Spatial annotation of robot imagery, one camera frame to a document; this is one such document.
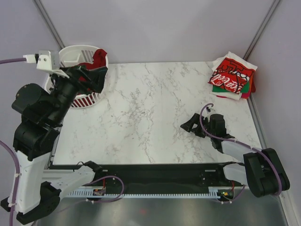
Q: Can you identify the white slotted cable duct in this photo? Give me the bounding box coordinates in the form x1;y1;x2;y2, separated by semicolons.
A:
66;187;235;199

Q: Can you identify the dark red t-shirt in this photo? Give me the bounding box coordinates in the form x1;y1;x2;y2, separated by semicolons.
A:
79;48;108;82

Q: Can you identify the folded magenta t-shirt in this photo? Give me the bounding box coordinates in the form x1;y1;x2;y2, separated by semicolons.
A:
241;92;251;99

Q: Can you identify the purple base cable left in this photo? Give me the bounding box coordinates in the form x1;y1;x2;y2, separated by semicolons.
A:
86;175;125;204

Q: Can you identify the folded orange t-shirt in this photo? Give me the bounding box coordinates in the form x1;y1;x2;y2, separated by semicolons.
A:
249;75;256;94

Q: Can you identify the white plastic laundry basket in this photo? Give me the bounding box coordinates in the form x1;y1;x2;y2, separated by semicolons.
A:
59;45;108;109

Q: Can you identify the aluminium frame post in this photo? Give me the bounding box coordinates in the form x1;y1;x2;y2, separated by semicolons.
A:
33;0;65;49
243;0;282;61

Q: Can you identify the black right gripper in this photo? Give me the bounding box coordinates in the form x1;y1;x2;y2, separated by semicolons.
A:
180;113;214;138

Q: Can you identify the folded white t-shirt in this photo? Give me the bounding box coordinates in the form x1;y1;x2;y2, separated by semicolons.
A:
208;52;257;100

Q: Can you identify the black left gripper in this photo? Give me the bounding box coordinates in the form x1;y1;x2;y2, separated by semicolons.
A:
51;64;110;123

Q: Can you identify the left aluminium frame post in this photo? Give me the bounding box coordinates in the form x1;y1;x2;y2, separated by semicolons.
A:
33;0;65;49

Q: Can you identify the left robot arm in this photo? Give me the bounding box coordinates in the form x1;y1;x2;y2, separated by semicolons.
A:
0;65;108;225

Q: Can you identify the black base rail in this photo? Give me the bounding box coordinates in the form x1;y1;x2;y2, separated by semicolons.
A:
47;162;245;195

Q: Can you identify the folded green t-shirt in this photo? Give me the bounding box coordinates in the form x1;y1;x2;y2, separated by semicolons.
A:
212;82;250;94

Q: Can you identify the folded coca-cola t-shirt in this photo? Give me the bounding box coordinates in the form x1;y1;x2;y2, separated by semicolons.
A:
208;57;257;89

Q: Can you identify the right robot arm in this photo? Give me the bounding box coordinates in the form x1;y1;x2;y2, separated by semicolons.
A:
180;113;291;197

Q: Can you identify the right aluminium frame post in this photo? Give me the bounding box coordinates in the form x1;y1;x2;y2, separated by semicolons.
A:
243;0;282;61

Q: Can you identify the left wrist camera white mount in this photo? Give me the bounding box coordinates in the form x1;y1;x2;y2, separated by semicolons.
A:
23;50;69;78

